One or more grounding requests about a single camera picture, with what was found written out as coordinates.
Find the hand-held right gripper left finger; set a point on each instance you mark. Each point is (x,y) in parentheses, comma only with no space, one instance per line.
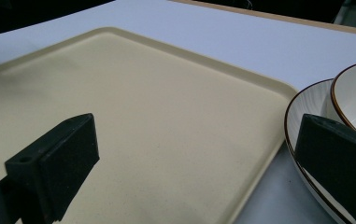
(57,161)

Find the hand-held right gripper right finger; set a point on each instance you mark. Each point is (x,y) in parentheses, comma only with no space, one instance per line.
(337,158)

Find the white plate with dark rim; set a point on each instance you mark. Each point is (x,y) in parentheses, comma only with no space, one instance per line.
(306,105)

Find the beige plastic tray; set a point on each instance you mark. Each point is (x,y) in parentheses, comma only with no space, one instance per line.
(166,124)

